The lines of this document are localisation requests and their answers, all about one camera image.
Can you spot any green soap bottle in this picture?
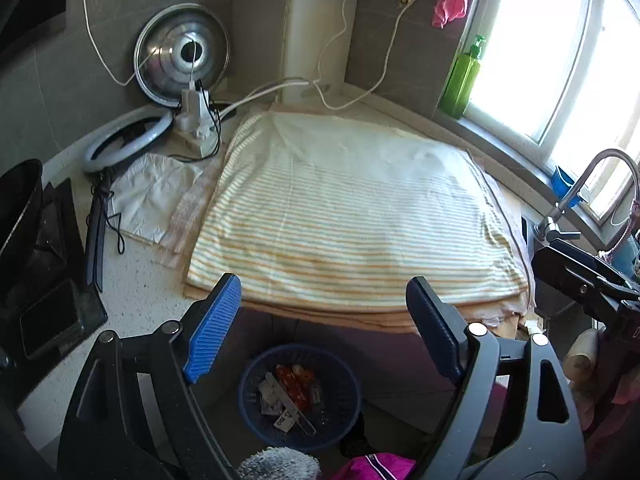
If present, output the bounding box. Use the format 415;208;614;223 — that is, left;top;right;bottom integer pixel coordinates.
439;35;487;120

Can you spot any thick white power cord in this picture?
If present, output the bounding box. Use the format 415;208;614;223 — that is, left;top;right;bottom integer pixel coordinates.
215;77;311;121

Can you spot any grey fuzzy slipper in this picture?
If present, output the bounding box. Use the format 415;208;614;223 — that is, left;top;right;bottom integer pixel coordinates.
237;447;321;480

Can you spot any blue plastic basket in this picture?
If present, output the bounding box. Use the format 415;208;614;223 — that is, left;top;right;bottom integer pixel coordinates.
237;344;362;451

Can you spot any pink garment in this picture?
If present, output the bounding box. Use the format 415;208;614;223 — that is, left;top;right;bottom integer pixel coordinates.
330;452;416;480

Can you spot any steel faucet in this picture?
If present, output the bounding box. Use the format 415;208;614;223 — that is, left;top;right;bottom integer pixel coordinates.
534;149;640;243

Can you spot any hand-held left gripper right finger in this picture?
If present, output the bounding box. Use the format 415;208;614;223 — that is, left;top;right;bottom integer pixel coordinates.
406;276;587;480

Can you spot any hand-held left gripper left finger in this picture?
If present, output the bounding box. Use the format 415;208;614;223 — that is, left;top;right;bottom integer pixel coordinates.
57;272;243;480

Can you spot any steel pot lid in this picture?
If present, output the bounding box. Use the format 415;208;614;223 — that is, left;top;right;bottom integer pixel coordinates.
134;4;232;108

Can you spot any white power strip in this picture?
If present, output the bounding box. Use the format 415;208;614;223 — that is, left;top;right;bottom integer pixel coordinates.
175;115;221;158

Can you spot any black range hood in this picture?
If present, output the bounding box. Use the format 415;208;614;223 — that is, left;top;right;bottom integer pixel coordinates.
0;0;68;56

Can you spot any striped towel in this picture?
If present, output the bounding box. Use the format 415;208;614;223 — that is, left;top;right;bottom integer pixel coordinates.
185;112;531;311

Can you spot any pink cloth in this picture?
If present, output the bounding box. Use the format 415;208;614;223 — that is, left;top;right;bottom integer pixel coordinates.
432;0;469;29

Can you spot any black light stand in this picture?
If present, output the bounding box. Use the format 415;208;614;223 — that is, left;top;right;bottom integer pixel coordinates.
85;172;126;293

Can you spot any white ring light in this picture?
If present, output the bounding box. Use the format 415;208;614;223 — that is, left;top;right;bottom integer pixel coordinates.
82;109;175;173

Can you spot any peach towel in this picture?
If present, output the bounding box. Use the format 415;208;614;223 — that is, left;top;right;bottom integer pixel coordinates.
160;105;538;341

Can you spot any blue container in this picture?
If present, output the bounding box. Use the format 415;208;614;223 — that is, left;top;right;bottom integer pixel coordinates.
551;166;583;208

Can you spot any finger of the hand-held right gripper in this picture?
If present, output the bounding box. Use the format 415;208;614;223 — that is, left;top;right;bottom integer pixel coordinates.
531;239;640;321

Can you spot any white charger plug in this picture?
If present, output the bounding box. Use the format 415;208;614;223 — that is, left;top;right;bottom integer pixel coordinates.
181;87;211;120

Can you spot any red white paper cup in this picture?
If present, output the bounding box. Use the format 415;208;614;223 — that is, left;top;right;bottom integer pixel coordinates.
275;364;317;413

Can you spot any window frame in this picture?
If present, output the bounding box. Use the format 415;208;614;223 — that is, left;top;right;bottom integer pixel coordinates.
465;0;640;221

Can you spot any white stick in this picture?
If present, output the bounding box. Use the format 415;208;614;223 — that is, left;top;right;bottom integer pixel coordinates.
265;372;317;436

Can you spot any black wok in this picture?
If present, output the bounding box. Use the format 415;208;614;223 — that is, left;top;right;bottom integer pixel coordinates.
0;159;45;281

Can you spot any white cutting board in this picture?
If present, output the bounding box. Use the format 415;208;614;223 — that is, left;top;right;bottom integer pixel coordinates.
282;0;358;106

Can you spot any white cloth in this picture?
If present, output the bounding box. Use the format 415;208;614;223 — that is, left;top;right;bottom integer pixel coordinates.
109;154;203;243

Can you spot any thin white charger cable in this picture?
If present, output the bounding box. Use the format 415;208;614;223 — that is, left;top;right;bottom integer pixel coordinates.
82;0;196;91

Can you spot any black phone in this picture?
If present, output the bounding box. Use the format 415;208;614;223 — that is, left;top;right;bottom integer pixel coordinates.
20;278;81;360

